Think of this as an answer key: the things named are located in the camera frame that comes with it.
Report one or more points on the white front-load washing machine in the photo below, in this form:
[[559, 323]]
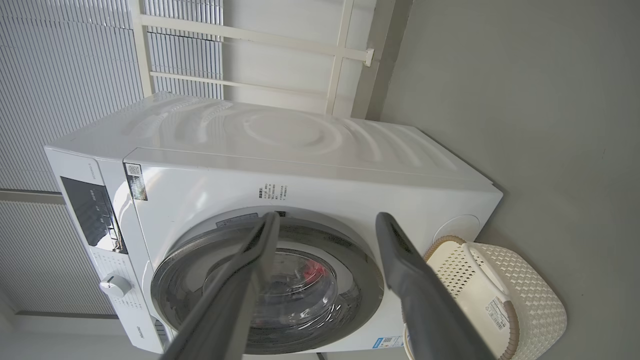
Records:
[[300, 165]]

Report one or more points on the blue energy label sticker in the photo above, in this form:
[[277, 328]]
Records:
[[387, 342]]

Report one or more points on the cream perforated laundry basket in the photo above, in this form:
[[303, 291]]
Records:
[[530, 300]]

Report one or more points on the white plastic control knob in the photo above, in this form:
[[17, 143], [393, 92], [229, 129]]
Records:
[[115, 286]]

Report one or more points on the white ribbed window blinds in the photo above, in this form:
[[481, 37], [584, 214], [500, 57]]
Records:
[[60, 75]]

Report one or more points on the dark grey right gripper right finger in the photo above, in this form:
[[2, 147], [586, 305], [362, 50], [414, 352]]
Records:
[[425, 310]]

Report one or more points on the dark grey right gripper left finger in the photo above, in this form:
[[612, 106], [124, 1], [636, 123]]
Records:
[[225, 300]]

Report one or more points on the white metal railing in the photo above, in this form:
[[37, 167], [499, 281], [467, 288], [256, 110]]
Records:
[[250, 35]]

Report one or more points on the red cloth garment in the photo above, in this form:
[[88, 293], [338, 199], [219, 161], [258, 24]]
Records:
[[312, 270]]

